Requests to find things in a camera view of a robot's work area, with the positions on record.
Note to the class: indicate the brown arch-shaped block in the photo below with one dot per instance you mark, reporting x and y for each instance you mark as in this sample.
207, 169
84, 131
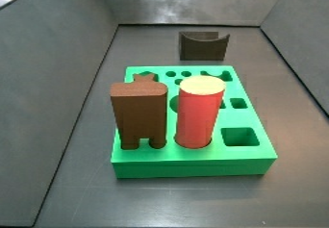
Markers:
141, 113

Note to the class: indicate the red cylinder peg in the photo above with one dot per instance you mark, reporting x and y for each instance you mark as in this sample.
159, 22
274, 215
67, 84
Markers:
199, 100

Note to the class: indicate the brown star-shaped peg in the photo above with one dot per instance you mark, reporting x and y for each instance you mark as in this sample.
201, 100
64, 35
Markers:
143, 78

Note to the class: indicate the black curved holder stand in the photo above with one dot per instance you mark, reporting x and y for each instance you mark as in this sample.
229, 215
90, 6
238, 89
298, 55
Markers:
202, 46

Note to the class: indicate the green shape sorter board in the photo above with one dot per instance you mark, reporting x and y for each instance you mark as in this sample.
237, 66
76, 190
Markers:
240, 151

